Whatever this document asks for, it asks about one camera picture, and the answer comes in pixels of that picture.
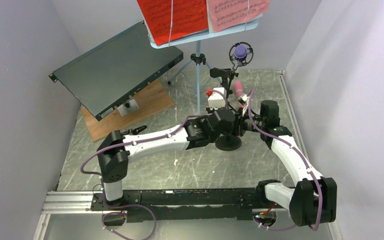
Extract pink sheet music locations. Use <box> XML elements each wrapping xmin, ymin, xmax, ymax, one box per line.
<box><xmin>206</xmin><ymin>0</ymin><xmax>271</xmax><ymax>33</ymax></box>

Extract light blue music stand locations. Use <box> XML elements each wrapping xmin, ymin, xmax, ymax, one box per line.
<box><xmin>148</xmin><ymin>19</ymin><xmax>259</xmax><ymax>114</ymax></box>

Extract black round-base mic stand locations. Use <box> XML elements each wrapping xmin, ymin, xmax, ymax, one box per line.
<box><xmin>209</xmin><ymin>67</ymin><xmax>242</xmax><ymax>151</ymax></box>

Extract dark grey rack unit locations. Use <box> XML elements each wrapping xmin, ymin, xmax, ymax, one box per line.
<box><xmin>49</xmin><ymin>22</ymin><xmax>184</xmax><ymax>121</ymax></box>

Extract black pliers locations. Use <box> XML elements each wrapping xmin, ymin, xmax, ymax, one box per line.
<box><xmin>121</xmin><ymin>125</ymin><xmax>147</xmax><ymax>136</ymax></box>

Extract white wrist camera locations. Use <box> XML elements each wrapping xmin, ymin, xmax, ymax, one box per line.
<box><xmin>237</xmin><ymin>93</ymin><xmax>250</xmax><ymax>108</ymax></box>
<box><xmin>206</xmin><ymin>87</ymin><xmax>228</xmax><ymax>110</ymax></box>

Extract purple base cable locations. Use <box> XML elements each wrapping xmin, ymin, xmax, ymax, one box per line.
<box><xmin>101</xmin><ymin>203</ymin><xmax>159</xmax><ymax>240</ymax></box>

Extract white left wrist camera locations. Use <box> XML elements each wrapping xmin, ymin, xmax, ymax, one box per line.
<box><xmin>206</xmin><ymin>87</ymin><xmax>228</xmax><ymax>110</ymax></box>

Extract black tripod mic stand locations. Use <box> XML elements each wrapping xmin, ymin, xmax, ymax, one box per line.
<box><xmin>225</xmin><ymin>41</ymin><xmax>255</xmax><ymax>110</ymax></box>

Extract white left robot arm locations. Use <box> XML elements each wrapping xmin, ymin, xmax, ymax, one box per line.
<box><xmin>97</xmin><ymin>108</ymin><xmax>236</xmax><ymax>210</ymax></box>

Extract brown wooden board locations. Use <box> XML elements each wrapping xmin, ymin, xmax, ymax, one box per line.
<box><xmin>80</xmin><ymin>80</ymin><xmax>175</xmax><ymax>142</ymax></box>

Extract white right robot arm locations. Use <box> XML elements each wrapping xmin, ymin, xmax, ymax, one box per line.
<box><xmin>239</xmin><ymin>100</ymin><xmax>338</xmax><ymax>230</ymax></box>

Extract purple microphone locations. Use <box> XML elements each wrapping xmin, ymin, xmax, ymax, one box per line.
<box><xmin>233</xmin><ymin>44</ymin><xmax>248</xmax><ymax>67</ymax></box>

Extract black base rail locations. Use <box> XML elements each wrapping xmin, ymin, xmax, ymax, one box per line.
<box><xmin>90</xmin><ymin>187</ymin><xmax>276</xmax><ymax>223</ymax></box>

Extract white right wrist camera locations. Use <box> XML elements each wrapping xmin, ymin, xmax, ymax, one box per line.
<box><xmin>237</xmin><ymin>93</ymin><xmax>250</xmax><ymax>108</ymax></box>

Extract pink microphone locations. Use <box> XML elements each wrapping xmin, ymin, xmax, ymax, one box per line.
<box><xmin>234</xmin><ymin>80</ymin><xmax>244</xmax><ymax>99</ymax></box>

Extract red sheet music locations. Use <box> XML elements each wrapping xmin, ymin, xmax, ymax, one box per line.
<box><xmin>137</xmin><ymin>0</ymin><xmax>209</xmax><ymax>46</ymax></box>

